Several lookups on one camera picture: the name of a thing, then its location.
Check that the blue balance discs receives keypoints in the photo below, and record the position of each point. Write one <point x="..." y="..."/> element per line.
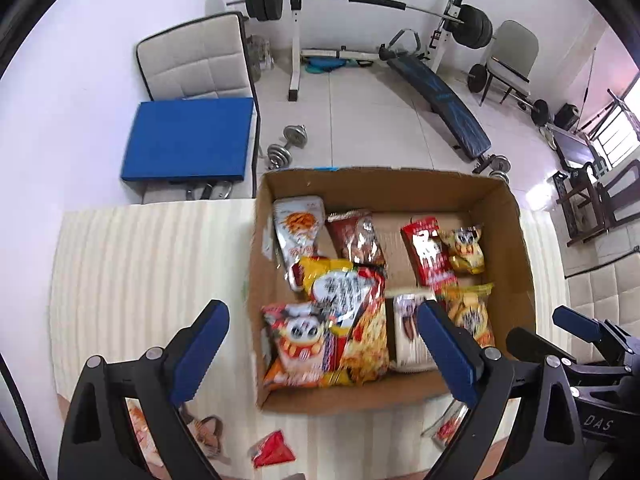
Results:
<point x="322" y="65"/>

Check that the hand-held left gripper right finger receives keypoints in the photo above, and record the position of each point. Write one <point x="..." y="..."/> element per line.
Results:
<point x="450" y="355"/>

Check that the yellow biscuit packet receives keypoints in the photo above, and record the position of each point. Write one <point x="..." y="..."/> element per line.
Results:
<point x="470" y="310"/>

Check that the short barbell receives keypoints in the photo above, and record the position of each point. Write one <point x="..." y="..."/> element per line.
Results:
<point x="540" y="112"/>

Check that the red wrapper scrap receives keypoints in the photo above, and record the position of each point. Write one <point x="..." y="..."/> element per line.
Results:
<point x="272" y="452"/>

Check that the dark wooden chair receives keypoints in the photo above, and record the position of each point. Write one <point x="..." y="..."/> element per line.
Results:
<point x="620" y="185"/>

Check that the cardboard box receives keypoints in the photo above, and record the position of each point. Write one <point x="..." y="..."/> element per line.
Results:
<point x="375" y="192"/>

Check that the red sachet with crown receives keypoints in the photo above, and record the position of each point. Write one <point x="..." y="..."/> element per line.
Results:
<point x="425" y="255"/>

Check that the white orange snack packet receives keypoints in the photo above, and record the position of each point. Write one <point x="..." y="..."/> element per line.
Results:
<point x="297" y="230"/>

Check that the reddish brown snack packet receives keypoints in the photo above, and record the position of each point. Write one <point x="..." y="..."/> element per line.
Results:
<point x="357" y="240"/>

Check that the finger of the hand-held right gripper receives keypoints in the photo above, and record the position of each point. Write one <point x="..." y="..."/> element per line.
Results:
<point x="575" y="320"/>
<point x="527" y="345"/>

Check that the clear water jug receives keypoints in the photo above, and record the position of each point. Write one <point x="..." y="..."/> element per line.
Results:
<point x="257" y="55"/>

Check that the yellow red noodle snack packet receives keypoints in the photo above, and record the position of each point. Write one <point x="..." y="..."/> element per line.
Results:
<point x="360" y="340"/>

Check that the black sit-up bench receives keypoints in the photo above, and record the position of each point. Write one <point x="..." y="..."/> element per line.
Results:
<point x="440" y="95"/>

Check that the small orange snack packet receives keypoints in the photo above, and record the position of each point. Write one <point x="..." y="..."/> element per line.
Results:
<point x="142" y="430"/>

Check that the black speaker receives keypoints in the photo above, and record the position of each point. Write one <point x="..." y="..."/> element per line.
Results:
<point x="567" y="116"/>

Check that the grey chair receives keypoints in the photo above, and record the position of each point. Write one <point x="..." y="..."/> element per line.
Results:
<point x="515" y="45"/>

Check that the blue cushion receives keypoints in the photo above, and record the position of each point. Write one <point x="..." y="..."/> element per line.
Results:
<point x="185" y="140"/>

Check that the cream striped table mat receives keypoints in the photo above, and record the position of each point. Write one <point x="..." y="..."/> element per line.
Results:
<point x="150" y="270"/>

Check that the panda face snack packet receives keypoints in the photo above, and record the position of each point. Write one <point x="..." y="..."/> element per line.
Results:
<point x="295" y="347"/>

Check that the chrome dumbbell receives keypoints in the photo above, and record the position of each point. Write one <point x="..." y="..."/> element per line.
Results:
<point x="287" y="146"/>
<point x="498" y="165"/>

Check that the white barbell rack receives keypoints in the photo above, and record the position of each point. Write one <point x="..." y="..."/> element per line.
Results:
<point x="296" y="60"/>

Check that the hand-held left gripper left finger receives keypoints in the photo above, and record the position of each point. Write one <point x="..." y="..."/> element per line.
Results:
<point x="200" y="350"/>

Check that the small clear snack packet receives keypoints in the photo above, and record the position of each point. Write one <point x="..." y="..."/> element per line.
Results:
<point x="445" y="427"/>

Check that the yellow panda snack packet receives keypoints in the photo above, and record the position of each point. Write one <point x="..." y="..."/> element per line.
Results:
<point x="465" y="252"/>

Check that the metal exercise stand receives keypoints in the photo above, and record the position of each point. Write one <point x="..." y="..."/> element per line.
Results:
<point x="617" y="105"/>

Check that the white padded chair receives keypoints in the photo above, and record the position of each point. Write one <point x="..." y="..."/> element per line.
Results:
<point x="195" y="60"/>

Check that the black treadmill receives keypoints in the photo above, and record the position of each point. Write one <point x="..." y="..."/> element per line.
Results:
<point x="575" y="145"/>

